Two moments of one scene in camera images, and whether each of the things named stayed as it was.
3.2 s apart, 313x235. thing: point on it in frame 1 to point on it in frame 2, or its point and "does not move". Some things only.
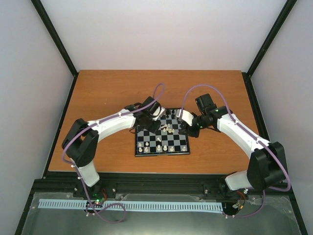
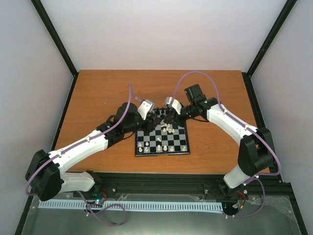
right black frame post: x=285 y=11 does not move
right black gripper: x=190 y=131 to x=173 y=115
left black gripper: x=154 y=129 does not move
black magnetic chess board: x=167 y=140 does not move
